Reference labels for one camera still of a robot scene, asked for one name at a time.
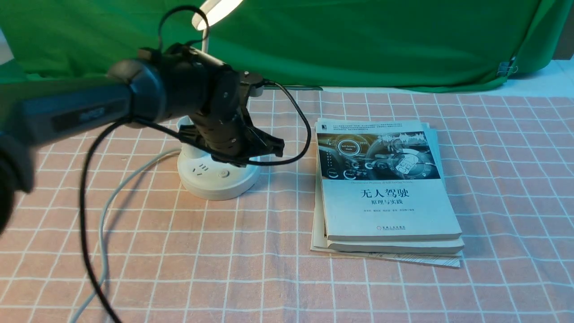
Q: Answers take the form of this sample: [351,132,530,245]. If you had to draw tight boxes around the metal binder clip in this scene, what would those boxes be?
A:
[496,57,518,78]

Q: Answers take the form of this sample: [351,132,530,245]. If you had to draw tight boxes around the pink checkered tablecloth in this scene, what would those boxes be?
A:
[0,84,574,323]

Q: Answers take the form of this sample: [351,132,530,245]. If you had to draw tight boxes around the white lamp power cable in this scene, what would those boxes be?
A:
[68,148,182,323]

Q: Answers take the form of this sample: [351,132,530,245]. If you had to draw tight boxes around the bottom thin booklet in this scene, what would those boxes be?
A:
[310,128,461,268]

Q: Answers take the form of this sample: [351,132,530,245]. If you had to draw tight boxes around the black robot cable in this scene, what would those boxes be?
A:
[78,5,312,323]

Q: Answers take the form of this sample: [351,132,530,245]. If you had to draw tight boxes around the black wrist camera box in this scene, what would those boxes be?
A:
[238,71,266,108]

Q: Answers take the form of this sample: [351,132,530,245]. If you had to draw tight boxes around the white desk lamp with socket base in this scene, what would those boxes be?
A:
[178,0,261,201]

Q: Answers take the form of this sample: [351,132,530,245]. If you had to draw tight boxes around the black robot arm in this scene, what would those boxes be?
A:
[0,43,285,230]

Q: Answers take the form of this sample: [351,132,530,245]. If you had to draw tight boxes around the green backdrop cloth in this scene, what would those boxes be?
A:
[0,0,573,93]

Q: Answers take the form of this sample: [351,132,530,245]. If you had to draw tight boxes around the top book self-driving cover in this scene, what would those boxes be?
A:
[315,119,462,242]

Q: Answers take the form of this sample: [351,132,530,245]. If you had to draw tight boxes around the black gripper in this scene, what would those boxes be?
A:
[178,104,285,167]

